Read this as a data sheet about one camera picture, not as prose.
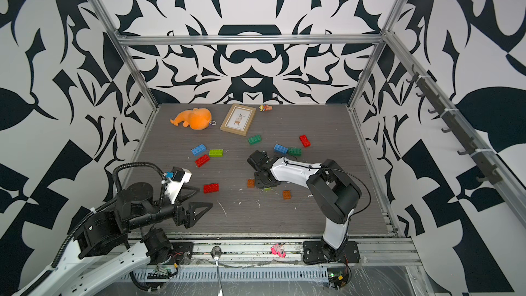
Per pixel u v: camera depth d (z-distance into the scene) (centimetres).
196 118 105
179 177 55
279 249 75
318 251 75
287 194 87
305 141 105
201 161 99
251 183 90
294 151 100
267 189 88
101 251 44
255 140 105
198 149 102
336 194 48
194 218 55
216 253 75
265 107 116
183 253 74
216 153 99
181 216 54
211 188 89
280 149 100
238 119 112
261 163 72
